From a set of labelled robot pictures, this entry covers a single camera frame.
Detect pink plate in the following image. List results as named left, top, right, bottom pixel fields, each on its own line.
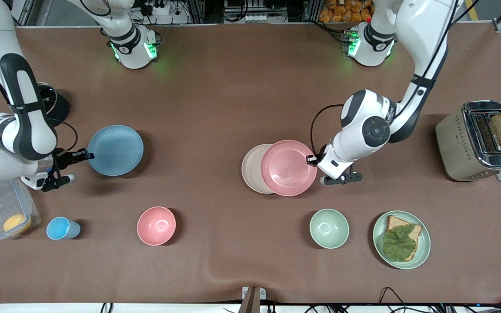
left=260, top=140, right=318, bottom=197

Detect blue plate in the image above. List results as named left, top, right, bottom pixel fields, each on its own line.
left=87, top=125, right=144, bottom=177

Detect black pot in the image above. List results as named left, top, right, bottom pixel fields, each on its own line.
left=37, top=83, right=70, bottom=127

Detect yellow fruit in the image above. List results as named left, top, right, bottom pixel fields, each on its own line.
left=3, top=214, right=32, bottom=234

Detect beige plate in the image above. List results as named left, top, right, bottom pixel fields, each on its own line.
left=241, top=144, right=278, bottom=195

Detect blue cup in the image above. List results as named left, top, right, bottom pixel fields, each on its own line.
left=46, top=216, right=81, bottom=240

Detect green bowl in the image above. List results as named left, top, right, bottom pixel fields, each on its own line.
left=309, top=209, right=350, bottom=250

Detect glass lid with blue knob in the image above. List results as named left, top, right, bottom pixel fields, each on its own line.
left=37, top=83, right=58, bottom=114

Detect toast slice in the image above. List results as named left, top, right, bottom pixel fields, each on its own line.
left=384, top=215, right=422, bottom=262

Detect brown table cloth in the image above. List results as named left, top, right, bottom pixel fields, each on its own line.
left=0, top=22, right=501, bottom=305

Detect pink bowl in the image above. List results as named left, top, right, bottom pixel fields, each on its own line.
left=137, top=206, right=177, bottom=246

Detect green lettuce leaf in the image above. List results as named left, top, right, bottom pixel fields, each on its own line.
left=382, top=224, right=417, bottom=262

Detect beige chrome toaster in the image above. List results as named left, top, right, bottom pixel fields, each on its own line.
left=435, top=100, right=501, bottom=182

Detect green plate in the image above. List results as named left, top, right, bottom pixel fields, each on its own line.
left=373, top=211, right=431, bottom=270

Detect metal table clamp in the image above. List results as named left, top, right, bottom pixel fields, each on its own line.
left=238, top=286, right=267, bottom=313

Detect orange snack bag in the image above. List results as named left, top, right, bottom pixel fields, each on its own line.
left=319, top=0, right=374, bottom=23

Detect white power strip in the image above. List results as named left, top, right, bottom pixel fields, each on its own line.
left=146, top=1, right=172, bottom=17

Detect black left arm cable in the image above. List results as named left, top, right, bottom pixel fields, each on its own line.
left=310, top=0, right=481, bottom=158

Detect thin black cable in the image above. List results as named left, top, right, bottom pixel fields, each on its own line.
left=378, top=287, right=408, bottom=313

